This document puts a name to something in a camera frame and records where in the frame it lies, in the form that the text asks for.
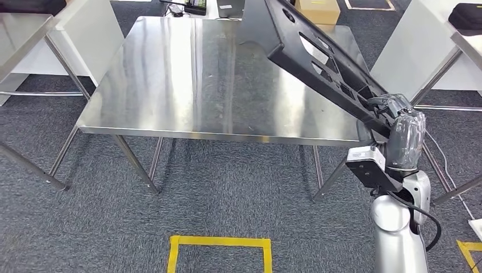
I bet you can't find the yellow floor tape square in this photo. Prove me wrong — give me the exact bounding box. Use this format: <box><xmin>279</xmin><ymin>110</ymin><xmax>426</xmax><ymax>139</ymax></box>
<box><xmin>456</xmin><ymin>240</ymin><xmax>482</xmax><ymax>273</ymax></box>
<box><xmin>167</xmin><ymin>235</ymin><xmax>273</xmax><ymax>273</ymax></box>

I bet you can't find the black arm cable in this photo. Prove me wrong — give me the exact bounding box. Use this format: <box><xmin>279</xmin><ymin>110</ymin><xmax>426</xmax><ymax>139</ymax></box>
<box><xmin>387</xmin><ymin>191</ymin><xmax>442</xmax><ymax>253</ymax></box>

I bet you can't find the grey laptop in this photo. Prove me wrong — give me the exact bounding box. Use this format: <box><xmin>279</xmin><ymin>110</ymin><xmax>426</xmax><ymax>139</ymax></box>
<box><xmin>216</xmin><ymin>0</ymin><xmax>246</xmax><ymax>20</ymax></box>

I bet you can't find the black bag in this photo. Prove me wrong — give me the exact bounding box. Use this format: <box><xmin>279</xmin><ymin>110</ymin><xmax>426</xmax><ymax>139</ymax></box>
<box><xmin>0</xmin><ymin>0</ymin><xmax>68</xmax><ymax>15</ymax></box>

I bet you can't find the long black plastic panel part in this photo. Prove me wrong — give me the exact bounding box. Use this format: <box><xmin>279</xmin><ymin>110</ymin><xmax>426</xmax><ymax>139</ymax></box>
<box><xmin>237</xmin><ymin>0</ymin><xmax>392</xmax><ymax>139</ymax></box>

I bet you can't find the white floor cable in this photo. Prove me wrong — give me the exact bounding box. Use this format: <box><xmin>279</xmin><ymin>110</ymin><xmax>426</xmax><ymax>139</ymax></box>
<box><xmin>425</xmin><ymin>130</ymin><xmax>477</xmax><ymax>221</ymax></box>

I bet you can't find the cardboard box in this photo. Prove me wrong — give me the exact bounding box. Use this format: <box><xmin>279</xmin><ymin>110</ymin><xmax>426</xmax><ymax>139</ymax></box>
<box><xmin>294</xmin><ymin>0</ymin><xmax>342</xmax><ymax>26</ymax></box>

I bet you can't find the black controller with green screen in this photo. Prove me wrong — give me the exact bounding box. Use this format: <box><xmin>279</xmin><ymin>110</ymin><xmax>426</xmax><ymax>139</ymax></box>
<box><xmin>160</xmin><ymin>0</ymin><xmax>208</xmax><ymax>16</ymax></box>

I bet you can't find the dark grey moulded pad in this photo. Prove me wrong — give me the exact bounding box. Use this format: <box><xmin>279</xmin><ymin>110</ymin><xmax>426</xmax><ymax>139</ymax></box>
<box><xmin>448</xmin><ymin>3</ymin><xmax>482</xmax><ymax>32</ymax></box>

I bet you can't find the white partition board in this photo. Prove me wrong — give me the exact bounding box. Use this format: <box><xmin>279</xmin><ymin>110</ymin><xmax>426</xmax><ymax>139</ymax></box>
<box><xmin>371</xmin><ymin>0</ymin><xmax>482</xmax><ymax>91</ymax></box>
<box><xmin>0</xmin><ymin>0</ymin><xmax>125</xmax><ymax>107</ymax></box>

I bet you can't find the stainless steel workbench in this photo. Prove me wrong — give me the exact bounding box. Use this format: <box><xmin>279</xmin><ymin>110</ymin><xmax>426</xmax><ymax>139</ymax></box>
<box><xmin>48</xmin><ymin>15</ymin><xmax>389</xmax><ymax>202</ymax></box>

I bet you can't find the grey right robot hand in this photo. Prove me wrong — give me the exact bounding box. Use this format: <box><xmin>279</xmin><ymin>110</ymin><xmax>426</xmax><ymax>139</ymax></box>
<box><xmin>367</xmin><ymin>94</ymin><xmax>427</xmax><ymax>172</ymax></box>

